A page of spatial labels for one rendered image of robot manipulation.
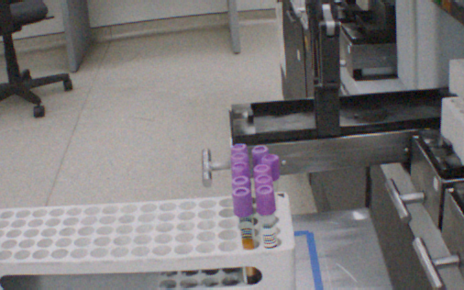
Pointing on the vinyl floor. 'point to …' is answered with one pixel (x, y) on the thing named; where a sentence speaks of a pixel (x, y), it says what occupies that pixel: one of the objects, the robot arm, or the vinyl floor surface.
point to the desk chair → (17, 12)
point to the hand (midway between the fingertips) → (326, 105)
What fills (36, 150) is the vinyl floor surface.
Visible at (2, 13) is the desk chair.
